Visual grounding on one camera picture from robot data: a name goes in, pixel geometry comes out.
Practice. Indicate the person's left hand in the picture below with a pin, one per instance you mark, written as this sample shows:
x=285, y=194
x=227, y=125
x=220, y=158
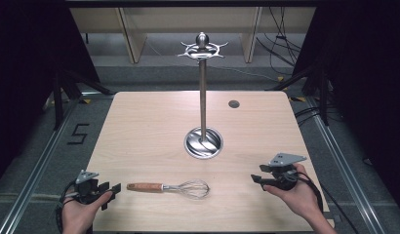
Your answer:
x=77, y=216

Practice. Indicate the person's right hand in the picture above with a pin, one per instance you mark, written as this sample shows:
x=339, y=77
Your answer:
x=300, y=198

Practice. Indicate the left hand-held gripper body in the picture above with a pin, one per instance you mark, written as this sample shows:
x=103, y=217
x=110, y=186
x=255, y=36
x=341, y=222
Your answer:
x=87, y=190

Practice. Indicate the aluminium floor rail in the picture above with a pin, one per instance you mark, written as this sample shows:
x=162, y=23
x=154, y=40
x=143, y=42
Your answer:
x=42, y=162
x=344, y=169

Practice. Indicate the steel utensil stand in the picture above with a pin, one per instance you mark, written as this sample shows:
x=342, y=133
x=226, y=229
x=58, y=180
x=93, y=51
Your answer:
x=203, y=97

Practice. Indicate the round grey table grommet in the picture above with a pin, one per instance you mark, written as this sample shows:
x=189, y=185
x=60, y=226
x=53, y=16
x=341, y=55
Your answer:
x=233, y=104

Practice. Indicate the yellow black floor tape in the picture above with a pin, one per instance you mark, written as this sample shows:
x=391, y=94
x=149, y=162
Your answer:
x=297, y=99
x=280, y=79

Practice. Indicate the black curtain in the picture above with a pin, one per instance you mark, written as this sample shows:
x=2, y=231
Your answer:
x=367, y=81
x=25, y=65

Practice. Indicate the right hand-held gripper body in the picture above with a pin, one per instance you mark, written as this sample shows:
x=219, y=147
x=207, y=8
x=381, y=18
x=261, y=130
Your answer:
x=284, y=178

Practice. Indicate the black tripod stand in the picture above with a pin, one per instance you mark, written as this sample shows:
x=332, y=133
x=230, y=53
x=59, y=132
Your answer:
x=324, y=97
x=58, y=104

